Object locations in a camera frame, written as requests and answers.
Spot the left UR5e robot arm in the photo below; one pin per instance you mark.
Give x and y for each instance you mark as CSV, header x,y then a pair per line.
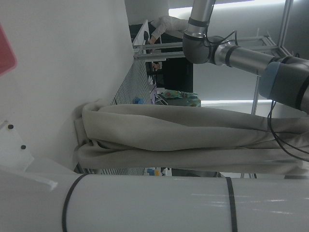
x,y
241,56

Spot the pink plastic basket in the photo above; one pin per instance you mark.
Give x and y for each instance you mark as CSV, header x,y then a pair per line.
x,y
6,58

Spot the beige curtain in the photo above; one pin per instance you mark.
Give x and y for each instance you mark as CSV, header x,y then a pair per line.
x,y
169,133

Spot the colourful patterned bag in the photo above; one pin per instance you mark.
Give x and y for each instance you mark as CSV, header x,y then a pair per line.
x,y
183,96

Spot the black partition panel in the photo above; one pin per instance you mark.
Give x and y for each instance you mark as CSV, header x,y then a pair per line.
x,y
176,75

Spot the person in white top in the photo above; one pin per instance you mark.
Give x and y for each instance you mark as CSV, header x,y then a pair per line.
x,y
169,24

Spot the aluminium cell frame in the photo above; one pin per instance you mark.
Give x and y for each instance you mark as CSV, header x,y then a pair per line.
x,y
159,55

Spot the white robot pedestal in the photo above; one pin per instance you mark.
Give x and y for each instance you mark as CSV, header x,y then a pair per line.
x,y
144,205

